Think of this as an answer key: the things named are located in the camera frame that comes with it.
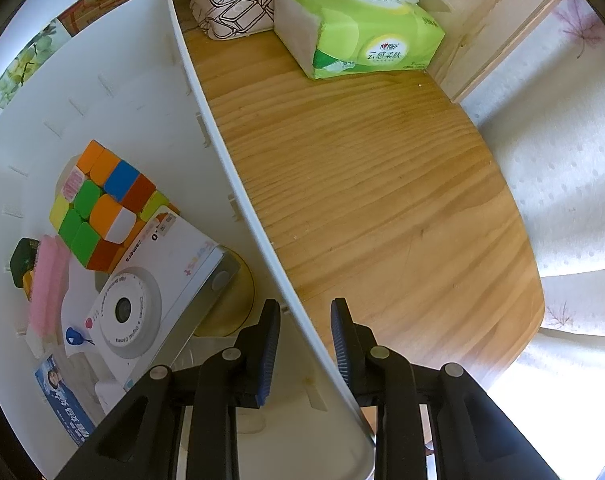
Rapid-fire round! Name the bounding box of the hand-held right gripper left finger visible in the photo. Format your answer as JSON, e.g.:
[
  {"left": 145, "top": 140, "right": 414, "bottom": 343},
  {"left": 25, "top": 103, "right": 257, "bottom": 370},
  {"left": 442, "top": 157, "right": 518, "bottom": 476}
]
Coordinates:
[{"left": 52, "top": 298, "right": 282, "bottom": 480}]

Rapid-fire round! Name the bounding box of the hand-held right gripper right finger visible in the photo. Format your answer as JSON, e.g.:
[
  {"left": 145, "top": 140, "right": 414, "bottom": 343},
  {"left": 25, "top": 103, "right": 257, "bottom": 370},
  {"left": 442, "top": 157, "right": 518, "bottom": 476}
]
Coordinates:
[{"left": 331, "top": 297, "right": 558, "bottom": 480}]

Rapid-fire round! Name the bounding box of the round gold compact mirror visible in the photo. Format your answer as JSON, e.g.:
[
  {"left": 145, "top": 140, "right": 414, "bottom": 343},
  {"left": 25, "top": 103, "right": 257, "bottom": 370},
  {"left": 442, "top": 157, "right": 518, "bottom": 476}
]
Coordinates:
[{"left": 192, "top": 247, "right": 257, "bottom": 338}]

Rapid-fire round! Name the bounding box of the white toy camera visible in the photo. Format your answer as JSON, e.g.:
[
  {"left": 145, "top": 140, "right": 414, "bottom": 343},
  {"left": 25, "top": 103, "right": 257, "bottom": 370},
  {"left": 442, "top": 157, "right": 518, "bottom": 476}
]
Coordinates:
[{"left": 85, "top": 212, "right": 238, "bottom": 376}]

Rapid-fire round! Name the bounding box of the blue white plastic box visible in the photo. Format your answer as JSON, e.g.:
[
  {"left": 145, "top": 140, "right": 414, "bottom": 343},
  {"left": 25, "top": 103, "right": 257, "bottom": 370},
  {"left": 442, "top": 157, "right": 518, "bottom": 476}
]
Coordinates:
[{"left": 34, "top": 354, "right": 97, "bottom": 448}]

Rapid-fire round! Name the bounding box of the colourful puzzle cube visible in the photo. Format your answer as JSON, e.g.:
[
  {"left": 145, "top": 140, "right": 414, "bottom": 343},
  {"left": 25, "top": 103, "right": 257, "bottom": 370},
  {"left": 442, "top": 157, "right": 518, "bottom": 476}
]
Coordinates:
[{"left": 49, "top": 139, "right": 180, "bottom": 272}]

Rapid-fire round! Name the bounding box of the pink white handheld tool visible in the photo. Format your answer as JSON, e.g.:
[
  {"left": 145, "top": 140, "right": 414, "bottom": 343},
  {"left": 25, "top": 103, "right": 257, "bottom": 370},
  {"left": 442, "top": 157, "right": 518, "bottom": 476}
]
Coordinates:
[{"left": 23, "top": 234, "right": 72, "bottom": 358}]

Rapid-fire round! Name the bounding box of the green bottle gold cap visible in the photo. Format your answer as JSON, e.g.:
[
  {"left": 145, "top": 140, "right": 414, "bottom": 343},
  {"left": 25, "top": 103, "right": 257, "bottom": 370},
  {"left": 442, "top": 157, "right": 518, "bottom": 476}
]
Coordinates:
[{"left": 10, "top": 237, "right": 43, "bottom": 303}]

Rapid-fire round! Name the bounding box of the white plastic storage bin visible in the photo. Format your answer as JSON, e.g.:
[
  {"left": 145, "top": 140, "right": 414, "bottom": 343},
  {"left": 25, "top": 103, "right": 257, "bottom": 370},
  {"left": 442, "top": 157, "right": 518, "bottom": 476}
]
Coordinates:
[{"left": 0, "top": 0, "right": 375, "bottom": 480}]

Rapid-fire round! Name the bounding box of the white floral curtain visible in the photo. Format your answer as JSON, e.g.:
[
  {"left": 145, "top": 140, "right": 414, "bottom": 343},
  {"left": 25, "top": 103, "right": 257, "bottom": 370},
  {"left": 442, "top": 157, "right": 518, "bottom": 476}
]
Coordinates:
[{"left": 457, "top": 0, "right": 605, "bottom": 391}]

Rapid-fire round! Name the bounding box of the green tissue pack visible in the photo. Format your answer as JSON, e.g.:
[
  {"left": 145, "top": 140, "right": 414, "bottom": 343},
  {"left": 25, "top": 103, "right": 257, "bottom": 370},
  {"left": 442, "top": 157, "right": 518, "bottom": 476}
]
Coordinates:
[{"left": 273, "top": 0, "right": 453, "bottom": 81}]

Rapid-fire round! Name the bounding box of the printed canvas bag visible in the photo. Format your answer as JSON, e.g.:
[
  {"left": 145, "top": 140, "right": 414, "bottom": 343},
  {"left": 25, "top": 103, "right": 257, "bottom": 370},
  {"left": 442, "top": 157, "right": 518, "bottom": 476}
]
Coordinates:
[{"left": 175, "top": 0, "right": 388, "bottom": 42}]

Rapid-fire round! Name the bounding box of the wooden desk hutch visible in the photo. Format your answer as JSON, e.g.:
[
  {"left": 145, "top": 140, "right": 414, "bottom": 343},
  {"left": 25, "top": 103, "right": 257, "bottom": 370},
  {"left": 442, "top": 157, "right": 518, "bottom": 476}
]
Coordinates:
[{"left": 382, "top": 0, "right": 583, "bottom": 103}]

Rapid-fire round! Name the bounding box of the grape print booklet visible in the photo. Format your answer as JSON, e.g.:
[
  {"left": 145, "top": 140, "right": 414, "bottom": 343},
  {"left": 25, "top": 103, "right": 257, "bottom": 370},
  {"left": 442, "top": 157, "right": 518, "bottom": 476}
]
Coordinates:
[{"left": 0, "top": 17, "right": 68, "bottom": 108}]

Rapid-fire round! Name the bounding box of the brown printed cardboard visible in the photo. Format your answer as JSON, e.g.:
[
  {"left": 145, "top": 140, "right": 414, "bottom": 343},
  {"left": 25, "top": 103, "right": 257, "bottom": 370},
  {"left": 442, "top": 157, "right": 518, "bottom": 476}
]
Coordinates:
[{"left": 57, "top": 0, "right": 170, "bottom": 38}]

